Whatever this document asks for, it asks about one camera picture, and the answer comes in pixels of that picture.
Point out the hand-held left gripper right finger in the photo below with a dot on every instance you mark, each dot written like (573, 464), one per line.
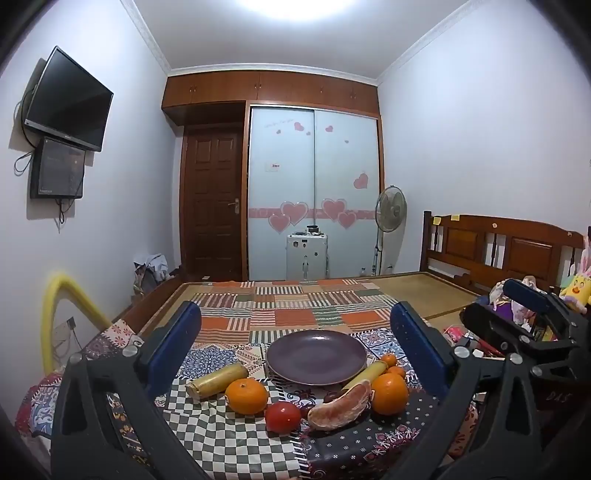
(415, 350)

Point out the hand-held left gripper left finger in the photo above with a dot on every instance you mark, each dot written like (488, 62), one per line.
(178, 350)

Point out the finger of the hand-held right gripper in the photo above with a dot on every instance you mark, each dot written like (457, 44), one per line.
(489, 327)
(531, 295)

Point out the small orange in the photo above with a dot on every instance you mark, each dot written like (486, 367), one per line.
(388, 360)
(397, 371)

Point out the thick olive sugarcane piece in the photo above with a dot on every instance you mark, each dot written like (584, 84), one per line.
(217, 381)

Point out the thin yellow sugarcane piece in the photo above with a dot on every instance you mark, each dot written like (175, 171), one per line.
(367, 374)

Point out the large orange with stem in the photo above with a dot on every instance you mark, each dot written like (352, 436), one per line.
(247, 396)

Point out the peeled pomelo segment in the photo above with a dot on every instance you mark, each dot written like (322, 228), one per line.
(339, 410)

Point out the purple plate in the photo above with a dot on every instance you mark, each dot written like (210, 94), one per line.
(316, 357)

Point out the red tomato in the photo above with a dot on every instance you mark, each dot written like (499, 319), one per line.
(282, 417)

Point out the pile of small toys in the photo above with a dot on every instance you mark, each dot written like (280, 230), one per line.
(512, 309)

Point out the yellow plush toy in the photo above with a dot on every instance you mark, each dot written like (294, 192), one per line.
(577, 290)

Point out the wooden bed headboard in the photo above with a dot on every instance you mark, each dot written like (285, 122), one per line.
(508, 249)

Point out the woven bed mat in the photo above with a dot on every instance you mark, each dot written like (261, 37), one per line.
(434, 290)

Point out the pile of clothes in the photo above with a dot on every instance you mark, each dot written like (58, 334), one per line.
(150, 272)

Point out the dark red grape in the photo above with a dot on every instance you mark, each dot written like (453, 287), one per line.
(330, 396)

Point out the patchwork blanket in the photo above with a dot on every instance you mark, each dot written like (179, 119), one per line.
(295, 314)

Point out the dark red date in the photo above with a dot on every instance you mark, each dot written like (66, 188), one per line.
(306, 410)

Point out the yellow foam tube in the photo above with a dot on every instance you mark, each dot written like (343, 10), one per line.
(53, 304)

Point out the white boxy appliance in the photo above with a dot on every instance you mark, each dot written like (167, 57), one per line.
(307, 256)

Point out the standing fan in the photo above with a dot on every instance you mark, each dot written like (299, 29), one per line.
(391, 207)

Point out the brown wooden door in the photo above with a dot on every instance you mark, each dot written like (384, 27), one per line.
(212, 207)

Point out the wardrobe with heart stickers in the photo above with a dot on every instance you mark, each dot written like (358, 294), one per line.
(314, 184)

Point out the wooden bed side rail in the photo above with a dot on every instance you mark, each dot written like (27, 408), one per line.
(147, 304)

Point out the wall socket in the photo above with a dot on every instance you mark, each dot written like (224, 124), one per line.
(71, 323)

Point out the small black wall monitor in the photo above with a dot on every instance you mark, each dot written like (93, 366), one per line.
(57, 168)

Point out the wall-mounted black television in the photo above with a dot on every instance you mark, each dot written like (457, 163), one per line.
(69, 99)

